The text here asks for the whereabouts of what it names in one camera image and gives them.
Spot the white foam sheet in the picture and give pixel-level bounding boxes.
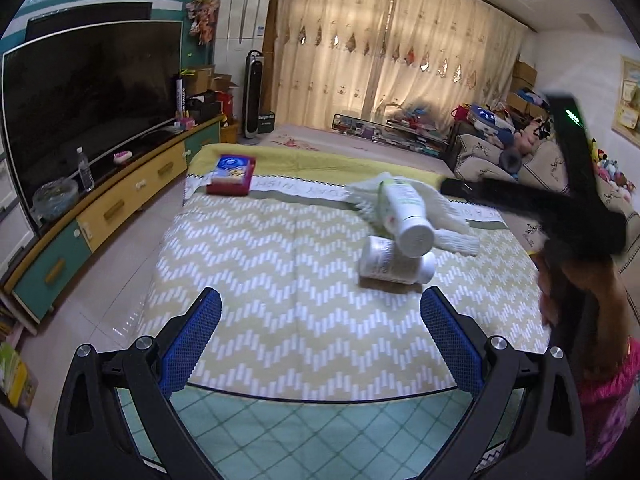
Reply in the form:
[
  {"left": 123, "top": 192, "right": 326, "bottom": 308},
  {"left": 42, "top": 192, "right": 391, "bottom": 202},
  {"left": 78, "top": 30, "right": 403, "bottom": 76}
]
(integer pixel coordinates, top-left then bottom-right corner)
[{"left": 346, "top": 172, "right": 480, "bottom": 256}]

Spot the white green label bottle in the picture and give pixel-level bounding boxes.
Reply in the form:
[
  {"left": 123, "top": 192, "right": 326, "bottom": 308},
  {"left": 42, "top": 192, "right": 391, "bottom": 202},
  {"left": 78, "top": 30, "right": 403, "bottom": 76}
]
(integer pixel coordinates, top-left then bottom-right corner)
[{"left": 378, "top": 179, "right": 435, "bottom": 258}]

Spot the person right hand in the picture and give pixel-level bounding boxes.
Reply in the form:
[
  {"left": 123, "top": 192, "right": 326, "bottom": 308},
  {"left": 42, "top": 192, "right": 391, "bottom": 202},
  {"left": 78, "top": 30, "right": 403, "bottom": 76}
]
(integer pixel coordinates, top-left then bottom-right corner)
[{"left": 532, "top": 243, "right": 629, "bottom": 382}]

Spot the pile of plush toys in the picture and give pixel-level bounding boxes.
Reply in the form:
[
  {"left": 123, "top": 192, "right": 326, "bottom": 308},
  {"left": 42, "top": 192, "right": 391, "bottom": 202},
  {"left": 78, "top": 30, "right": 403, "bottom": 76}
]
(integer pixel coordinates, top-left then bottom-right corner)
[{"left": 499, "top": 109, "right": 637, "bottom": 196}]

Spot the beige sectional sofa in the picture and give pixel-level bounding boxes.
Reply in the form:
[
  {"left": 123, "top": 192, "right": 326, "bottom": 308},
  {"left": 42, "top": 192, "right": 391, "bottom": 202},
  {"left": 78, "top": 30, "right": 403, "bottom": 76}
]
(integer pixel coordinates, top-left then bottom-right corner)
[{"left": 447, "top": 134, "right": 639, "bottom": 300}]

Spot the framed flower picture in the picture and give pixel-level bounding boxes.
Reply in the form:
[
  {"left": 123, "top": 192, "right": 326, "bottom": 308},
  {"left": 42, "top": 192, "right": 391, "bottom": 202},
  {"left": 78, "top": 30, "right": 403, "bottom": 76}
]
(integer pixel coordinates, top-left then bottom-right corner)
[{"left": 612, "top": 56, "right": 640, "bottom": 146}]

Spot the yellow teal tv cabinet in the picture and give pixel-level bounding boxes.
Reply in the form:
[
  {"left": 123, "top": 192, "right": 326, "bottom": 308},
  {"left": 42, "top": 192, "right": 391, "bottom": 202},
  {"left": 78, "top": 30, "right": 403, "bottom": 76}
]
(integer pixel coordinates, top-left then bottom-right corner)
[{"left": 2, "top": 116, "right": 226, "bottom": 333}]

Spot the cardboard boxes stack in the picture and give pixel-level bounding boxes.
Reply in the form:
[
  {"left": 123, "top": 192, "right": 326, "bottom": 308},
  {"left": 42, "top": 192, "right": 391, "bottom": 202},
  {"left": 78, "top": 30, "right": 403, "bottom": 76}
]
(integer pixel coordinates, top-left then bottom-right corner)
[{"left": 506, "top": 61, "right": 549, "bottom": 118}]

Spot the glass low table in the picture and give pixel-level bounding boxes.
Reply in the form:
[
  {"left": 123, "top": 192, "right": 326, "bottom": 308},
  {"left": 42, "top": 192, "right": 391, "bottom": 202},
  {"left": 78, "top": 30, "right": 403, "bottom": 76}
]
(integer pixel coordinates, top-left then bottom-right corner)
[{"left": 332, "top": 110, "right": 448, "bottom": 157}]

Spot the yellow chevron table cloth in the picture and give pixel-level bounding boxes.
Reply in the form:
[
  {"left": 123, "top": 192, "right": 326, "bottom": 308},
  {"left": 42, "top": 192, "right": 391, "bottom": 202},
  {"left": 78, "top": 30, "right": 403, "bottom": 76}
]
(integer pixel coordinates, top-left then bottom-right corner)
[{"left": 117, "top": 142, "right": 551, "bottom": 470}]

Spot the glass bowl on cabinet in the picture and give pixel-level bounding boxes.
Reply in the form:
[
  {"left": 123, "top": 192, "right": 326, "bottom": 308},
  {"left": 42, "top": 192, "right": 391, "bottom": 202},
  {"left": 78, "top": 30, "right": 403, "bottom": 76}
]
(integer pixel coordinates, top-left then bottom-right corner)
[{"left": 32, "top": 178, "right": 79, "bottom": 221}]

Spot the clear water bottle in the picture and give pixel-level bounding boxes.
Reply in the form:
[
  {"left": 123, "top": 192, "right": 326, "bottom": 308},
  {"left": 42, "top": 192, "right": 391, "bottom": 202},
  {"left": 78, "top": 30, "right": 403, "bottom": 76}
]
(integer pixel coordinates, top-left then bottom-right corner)
[{"left": 76, "top": 146, "right": 94, "bottom": 192}]

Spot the red tissue box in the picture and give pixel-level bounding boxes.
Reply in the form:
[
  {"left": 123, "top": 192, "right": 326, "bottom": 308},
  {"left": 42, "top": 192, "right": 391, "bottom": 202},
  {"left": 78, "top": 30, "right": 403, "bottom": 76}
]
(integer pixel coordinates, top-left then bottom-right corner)
[{"left": 205, "top": 154, "right": 256, "bottom": 196}]

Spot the floral beige floor mat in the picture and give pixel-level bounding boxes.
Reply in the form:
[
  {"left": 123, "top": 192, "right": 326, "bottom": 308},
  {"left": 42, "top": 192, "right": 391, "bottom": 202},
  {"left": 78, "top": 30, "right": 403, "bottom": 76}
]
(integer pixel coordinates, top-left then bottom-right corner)
[{"left": 258, "top": 125, "right": 454, "bottom": 177}]

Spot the beige embroidered curtain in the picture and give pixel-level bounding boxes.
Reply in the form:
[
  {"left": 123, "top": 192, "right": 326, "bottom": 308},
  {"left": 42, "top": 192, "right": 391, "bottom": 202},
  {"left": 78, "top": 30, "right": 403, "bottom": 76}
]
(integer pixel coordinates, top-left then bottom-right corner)
[{"left": 272, "top": 0, "right": 527, "bottom": 129}]

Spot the large black television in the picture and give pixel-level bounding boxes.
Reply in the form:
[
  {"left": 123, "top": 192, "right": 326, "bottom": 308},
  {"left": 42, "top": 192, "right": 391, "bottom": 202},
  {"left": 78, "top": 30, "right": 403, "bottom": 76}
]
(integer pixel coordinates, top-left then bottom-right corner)
[{"left": 1, "top": 20, "right": 182, "bottom": 207}]

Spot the black tower fan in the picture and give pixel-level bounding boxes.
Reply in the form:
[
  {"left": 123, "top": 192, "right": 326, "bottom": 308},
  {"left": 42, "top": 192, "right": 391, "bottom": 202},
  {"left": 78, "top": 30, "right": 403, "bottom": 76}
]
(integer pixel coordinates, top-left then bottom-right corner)
[{"left": 242, "top": 49, "right": 265, "bottom": 139}]

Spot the white air conditioner unit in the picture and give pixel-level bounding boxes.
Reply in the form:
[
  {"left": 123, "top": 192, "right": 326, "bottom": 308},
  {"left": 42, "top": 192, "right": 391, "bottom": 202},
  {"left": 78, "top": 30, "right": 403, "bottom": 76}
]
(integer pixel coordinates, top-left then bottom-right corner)
[{"left": 214, "top": 0, "right": 270, "bottom": 122}]

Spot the artificial flower decoration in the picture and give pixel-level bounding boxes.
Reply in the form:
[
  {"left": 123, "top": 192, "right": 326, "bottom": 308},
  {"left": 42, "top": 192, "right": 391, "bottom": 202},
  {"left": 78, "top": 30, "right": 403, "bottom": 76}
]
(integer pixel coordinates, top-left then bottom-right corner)
[{"left": 186, "top": 0, "right": 220, "bottom": 46}]

